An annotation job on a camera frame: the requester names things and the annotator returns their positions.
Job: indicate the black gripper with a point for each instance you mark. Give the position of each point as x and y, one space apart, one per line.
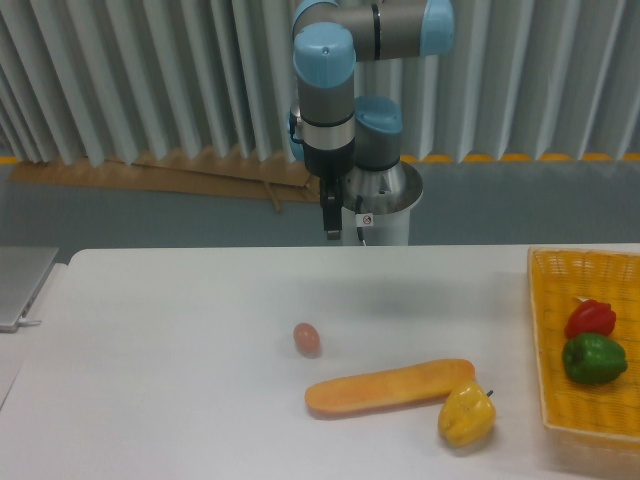
330 167

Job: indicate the red bell pepper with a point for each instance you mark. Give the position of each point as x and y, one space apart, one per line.
591 316

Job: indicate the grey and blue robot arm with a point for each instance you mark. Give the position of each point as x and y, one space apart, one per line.
328 42

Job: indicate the yellow bell pepper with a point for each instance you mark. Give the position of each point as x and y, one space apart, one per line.
467 416

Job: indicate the green bell pepper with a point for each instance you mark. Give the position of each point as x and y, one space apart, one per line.
593 359

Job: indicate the brown egg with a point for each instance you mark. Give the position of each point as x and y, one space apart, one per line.
307 339

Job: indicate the brown cardboard sheet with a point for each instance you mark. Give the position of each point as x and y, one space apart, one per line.
274 179

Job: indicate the long bread baguette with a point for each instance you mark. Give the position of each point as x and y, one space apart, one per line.
388 389

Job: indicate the silver laptop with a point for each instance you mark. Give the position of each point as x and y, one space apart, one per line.
24 271

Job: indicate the yellow woven basket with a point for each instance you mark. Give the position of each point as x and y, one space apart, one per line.
559 279

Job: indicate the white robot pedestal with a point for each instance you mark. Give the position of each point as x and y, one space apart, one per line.
377 205

